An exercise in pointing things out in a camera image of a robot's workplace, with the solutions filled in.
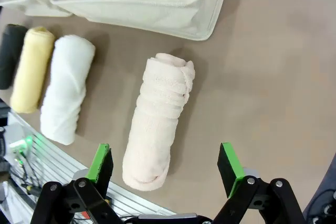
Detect dark grey towel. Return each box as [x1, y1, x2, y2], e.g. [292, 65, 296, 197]
[0, 24, 28, 90]

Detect white power adapter green light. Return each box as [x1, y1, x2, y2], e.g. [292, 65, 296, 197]
[9, 134, 34, 164]

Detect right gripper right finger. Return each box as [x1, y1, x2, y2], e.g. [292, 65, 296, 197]
[211, 142, 307, 224]

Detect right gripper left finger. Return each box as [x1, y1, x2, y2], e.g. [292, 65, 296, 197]
[30, 143, 124, 224]

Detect white towel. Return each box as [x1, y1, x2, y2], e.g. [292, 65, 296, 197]
[39, 34, 97, 146]

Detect pink towel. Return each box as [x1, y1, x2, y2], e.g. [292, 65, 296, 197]
[122, 52, 196, 191]

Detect yellow towel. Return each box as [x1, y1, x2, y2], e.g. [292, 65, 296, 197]
[9, 26, 56, 114]

